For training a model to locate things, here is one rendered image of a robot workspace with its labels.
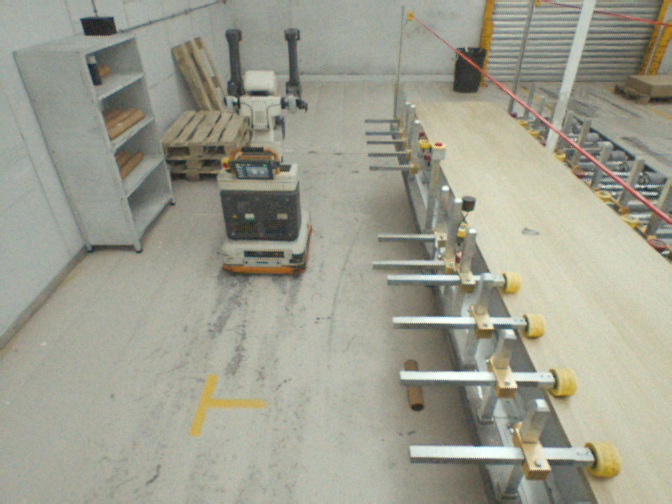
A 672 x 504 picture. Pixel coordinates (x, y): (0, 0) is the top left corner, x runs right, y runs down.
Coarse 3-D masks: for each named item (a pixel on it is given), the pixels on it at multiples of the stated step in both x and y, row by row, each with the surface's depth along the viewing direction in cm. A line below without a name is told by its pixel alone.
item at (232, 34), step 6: (228, 30) 311; (234, 30) 311; (228, 36) 307; (234, 36) 307; (228, 42) 309; (234, 42) 309; (234, 48) 310; (234, 54) 312; (234, 60) 313; (234, 66) 315; (234, 72) 316; (234, 78) 318; (228, 84) 320; (240, 84) 320; (228, 90) 320; (240, 90) 320
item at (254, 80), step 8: (248, 72) 305; (256, 72) 305; (264, 72) 305; (272, 72) 305; (248, 80) 304; (256, 80) 304; (264, 80) 304; (272, 80) 304; (248, 88) 304; (256, 88) 304; (264, 88) 304; (272, 88) 304
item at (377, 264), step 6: (372, 264) 204; (378, 264) 201; (384, 264) 201; (390, 264) 201; (396, 264) 201; (402, 264) 201; (408, 264) 201; (414, 264) 201; (420, 264) 201; (426, 264) 200; (432, 264) 200; (438, 264) 200; (444, 264) 200
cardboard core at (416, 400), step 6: (408, 360) 256; (414, 360) 256; (408, 366) 252; (414, 366) 252; (408, 390) 240; (414, 390) 237; (420, 390) 238; (408, 396) 239; (414, 396) 234; (420, 396) 234; (414, 402) 231; (420, 402) 231; (414, 408) 236; (420, 408) 235
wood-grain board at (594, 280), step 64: (448, 128) 352; (512, 128) 351; (512, 192) 253; (576, 192) 253; (512, 256) 198; (576, 256) 198; (640, 256) 198; (576, 320) 163; (640, 320) 163; (640, 384) 138; (640, 448) 120
